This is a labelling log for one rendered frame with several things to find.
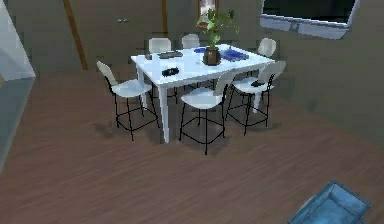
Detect white chair black legs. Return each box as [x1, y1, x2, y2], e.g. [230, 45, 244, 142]
[96, 60, 160, 142]
[225, 60, 287, 137]
[257, 37, 278, 58]
[181, 33, 201, 50]
[148, 37, 173, 54]
[178, 68, 238, 156]

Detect green house plant brown pot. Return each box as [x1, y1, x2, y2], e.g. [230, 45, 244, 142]
[195, 8, 240, 67]

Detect framed wall picture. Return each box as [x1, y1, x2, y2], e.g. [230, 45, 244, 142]
[197, 0, 220, 18]

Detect brown wooden door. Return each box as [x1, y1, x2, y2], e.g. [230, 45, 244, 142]
[62, 0, 169, 71]

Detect white dining table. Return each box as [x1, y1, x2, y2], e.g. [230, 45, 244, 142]
[130, 43, 276, 144]

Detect black remote control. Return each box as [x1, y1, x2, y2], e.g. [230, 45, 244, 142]
[161, 67, 180, 78]

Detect black flat laptop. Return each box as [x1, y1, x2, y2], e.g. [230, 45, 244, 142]
[157, 50, 184, 60]

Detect blue square box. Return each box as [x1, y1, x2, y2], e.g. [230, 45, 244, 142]
[287, 180, 373, 224]

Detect white framed window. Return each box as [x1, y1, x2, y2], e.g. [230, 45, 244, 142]
[259, 0, 362, 41]

